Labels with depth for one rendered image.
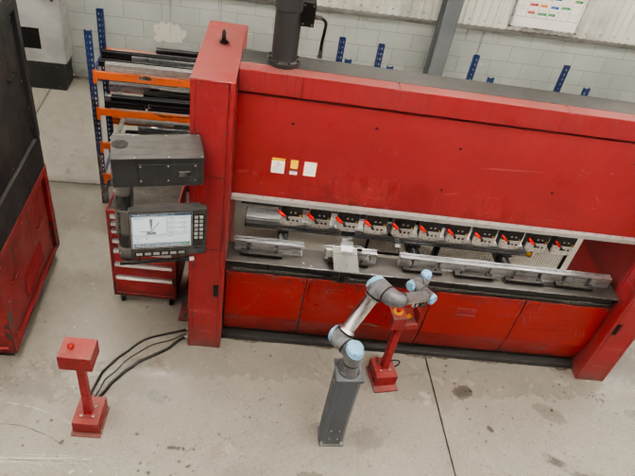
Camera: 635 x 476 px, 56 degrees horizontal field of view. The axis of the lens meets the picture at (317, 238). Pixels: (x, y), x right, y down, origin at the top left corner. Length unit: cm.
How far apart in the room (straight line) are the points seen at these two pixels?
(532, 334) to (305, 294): 190
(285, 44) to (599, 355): 352
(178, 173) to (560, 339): 338
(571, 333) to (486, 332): 69
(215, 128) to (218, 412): 209
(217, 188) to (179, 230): 37
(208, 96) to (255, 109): 37
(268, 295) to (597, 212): 242
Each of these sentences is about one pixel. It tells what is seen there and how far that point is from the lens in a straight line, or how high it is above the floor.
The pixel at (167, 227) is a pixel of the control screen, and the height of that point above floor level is 147.
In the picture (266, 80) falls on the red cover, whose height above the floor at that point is 225.
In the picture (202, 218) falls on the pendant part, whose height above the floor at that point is 153.
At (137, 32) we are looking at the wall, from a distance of 808.
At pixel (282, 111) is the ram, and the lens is 370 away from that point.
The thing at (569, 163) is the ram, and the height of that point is 194.
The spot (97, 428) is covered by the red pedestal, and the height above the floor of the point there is 8.
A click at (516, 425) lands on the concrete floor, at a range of 506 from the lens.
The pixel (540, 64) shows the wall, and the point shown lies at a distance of 886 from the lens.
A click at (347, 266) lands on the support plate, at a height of 100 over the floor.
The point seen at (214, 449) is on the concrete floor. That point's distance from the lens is 439.
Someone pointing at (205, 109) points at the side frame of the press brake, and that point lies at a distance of 350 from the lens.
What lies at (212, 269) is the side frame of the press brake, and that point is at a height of 87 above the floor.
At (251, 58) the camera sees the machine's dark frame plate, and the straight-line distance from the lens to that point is 372.
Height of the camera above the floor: 382
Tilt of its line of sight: 40 degrees down
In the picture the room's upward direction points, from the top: 11 degrees clockwise
